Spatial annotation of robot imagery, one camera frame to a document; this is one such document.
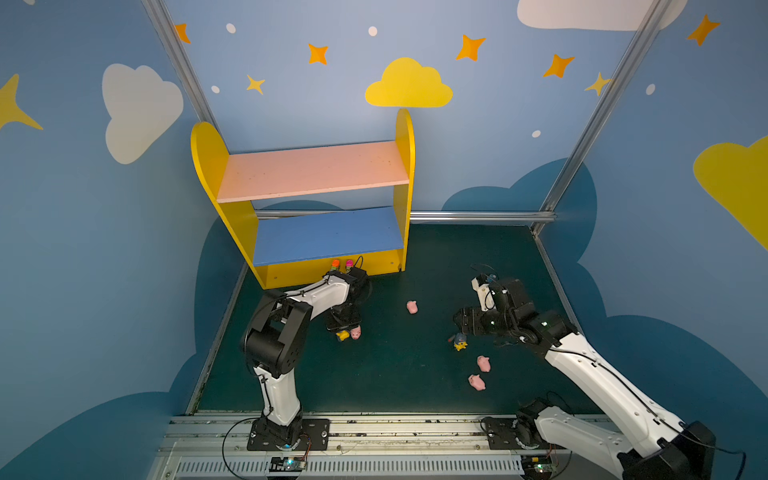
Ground yellow toy shelf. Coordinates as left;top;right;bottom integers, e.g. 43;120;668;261
190;109;416;289

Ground right controller board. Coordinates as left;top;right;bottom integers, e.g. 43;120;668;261
520;455;555;480

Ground left controller board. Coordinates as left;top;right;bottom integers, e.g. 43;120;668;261
269;457;307;475

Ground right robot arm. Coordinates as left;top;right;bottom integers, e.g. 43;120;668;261
453;274;716;479

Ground pink pig toy right upper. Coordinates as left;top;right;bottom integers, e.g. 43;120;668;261
477;355;491;373

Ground controller board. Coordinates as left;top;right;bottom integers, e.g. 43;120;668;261
520;455;555;480
269;457;307;475

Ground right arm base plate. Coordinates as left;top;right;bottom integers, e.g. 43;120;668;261
480;417;543;450

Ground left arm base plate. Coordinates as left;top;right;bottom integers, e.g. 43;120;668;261
246;417;330;451

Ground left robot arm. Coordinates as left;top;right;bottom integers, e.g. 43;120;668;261
242;267;369;444

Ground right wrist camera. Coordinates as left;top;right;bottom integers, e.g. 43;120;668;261
471;273;496;312

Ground pink pig toy right lower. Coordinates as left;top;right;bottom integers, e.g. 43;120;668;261
468;374;486;391

